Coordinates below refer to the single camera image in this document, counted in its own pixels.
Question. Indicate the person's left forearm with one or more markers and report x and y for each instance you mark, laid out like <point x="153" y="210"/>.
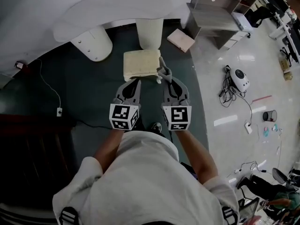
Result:
<point x="107" y="149"/>

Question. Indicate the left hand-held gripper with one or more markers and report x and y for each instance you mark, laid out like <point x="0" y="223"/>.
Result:
<point x="120" y="112"/>

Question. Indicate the person's right forearm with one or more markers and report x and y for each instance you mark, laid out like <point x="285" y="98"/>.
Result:
<point x="199" y="156"/>

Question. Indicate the black mesh panel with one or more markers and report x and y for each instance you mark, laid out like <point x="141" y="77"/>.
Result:
<point x="249" y="210"/>

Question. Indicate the teal plastic scrap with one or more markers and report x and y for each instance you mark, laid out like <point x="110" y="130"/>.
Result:
<point x="266" y="131"/>

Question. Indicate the person's black trousers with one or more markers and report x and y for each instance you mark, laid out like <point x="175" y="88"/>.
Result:
<point x="145" y="125"/>

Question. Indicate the white rolling cabinet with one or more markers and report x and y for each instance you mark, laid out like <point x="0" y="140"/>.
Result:
<point x="242" y="23"/>

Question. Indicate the small white power strip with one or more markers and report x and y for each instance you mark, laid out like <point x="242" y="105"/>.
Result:
<point x="59" y="111"/>

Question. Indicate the grey wooden shelf desk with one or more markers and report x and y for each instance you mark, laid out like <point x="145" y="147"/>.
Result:
<point x="215" y="17"/>

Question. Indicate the white round device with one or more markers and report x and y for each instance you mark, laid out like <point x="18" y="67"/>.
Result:
<point x="239" y="78"/>

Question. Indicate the person's grey shirt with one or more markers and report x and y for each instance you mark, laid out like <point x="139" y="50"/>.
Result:
<point x="145" y="184"/>

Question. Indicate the cream upholstered footstool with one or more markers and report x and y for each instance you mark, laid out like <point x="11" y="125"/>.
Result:
<point x="140" y="62"/>

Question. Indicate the dark wooden staircase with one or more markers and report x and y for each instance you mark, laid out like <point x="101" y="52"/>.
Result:
<point x="28" y="160"/>

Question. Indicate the person's dark shoe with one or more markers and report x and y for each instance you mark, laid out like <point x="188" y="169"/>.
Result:
<point x="156" y="126"/>

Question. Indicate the black mesh waste bin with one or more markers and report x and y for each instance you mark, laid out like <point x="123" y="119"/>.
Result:
<point x="269" y="115"/>

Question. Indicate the grey wiping cloth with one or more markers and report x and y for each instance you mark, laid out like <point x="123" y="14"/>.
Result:
<point x="165" y="70"/>

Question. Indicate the red floor tape strip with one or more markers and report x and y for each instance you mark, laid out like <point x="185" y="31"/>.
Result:
<point x="262" y="98"/>

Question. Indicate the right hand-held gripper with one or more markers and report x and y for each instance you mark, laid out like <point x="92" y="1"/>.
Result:
<point x="177" y="114"/>

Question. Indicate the pink flat box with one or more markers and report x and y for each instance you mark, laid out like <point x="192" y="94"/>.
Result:
<point x="181" y="40"/>

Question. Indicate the long white power strip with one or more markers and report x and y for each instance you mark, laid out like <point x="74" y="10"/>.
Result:
<point x="248" y="127"/>

